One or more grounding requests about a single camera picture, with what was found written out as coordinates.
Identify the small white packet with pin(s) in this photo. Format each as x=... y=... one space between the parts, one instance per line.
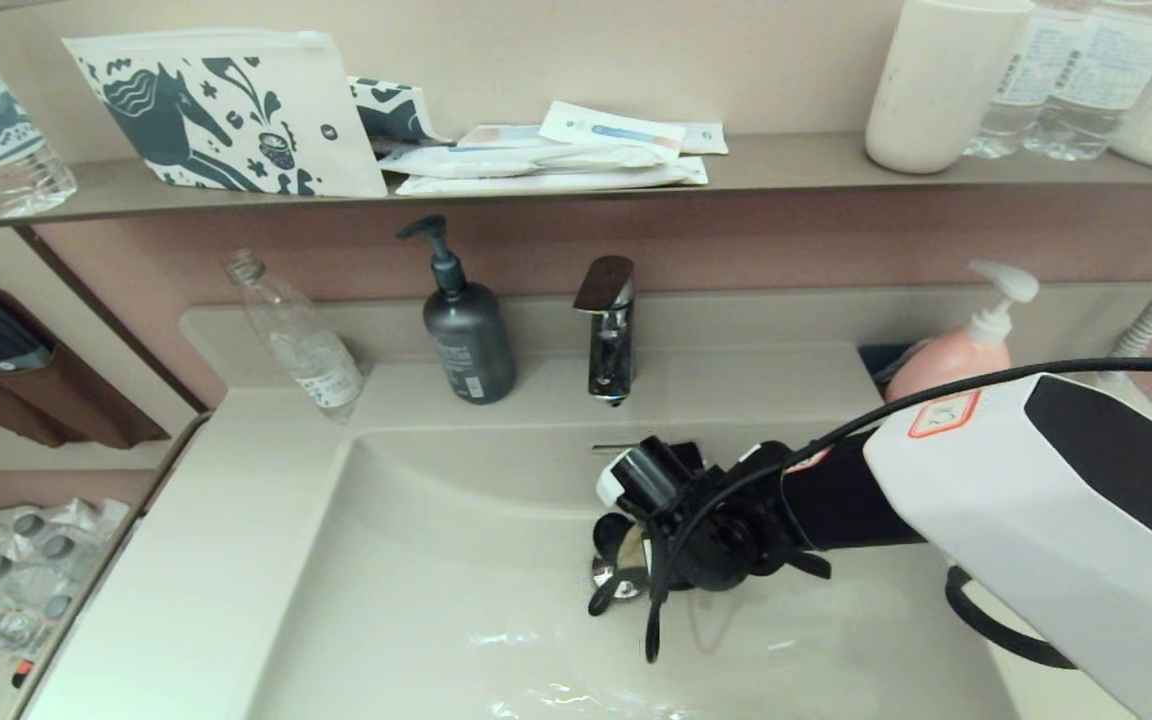
x=706 y=138

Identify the dark grey pump bottle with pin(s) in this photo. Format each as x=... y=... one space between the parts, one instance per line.
x=471 y=345

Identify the white packet with blue stripe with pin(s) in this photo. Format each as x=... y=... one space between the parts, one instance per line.
x=611 y=130

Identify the pink soap pump bottle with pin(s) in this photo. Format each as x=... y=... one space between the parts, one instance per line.
x=946 y=355

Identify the chrome faucet with lever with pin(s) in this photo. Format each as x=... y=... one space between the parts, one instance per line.
x=611 y=360

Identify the water bottle with white label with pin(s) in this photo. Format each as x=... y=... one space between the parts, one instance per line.
x=1026 y=90
x=1101 y=85

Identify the chrome drain stopper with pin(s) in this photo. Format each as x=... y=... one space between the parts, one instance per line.
x=608 y=578

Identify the small horse print pouch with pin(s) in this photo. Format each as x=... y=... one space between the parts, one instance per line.
x=391 y=115

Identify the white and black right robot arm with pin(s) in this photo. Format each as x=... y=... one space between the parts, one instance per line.
x=1036 y=520

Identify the white ceramic sink basin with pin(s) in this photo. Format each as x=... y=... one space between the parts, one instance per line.
x=386 y=600

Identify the plastic wrapped bottle pack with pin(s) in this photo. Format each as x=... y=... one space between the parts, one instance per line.
x=31 y=570

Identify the long white plastic packet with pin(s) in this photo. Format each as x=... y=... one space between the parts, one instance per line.
x=521 y=160
x=561 y=182

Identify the grey wall shelf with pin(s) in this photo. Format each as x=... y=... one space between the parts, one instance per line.
x=786 y=165

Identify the yellow cloth with black trim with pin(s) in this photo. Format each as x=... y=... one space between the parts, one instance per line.
x=631 y=540

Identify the clear empty plastic bottle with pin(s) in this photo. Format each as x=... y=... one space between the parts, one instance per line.
x=308 y=352

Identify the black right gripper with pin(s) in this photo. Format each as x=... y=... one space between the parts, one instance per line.
x=666 y=540

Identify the small blue object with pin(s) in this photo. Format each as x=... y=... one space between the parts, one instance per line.
x=881 y=360

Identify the brown wall holder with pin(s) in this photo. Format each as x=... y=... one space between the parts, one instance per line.
x=76 y=400

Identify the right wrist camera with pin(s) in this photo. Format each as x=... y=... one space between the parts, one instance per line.
x=651 y=475

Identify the pale pink packet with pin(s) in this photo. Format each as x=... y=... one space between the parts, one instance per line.
x=501 y=136

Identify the tall white cup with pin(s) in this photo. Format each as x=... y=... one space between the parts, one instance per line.
x=931 y=90

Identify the large horse print pouch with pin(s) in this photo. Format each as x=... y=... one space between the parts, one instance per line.
x=321 y=92

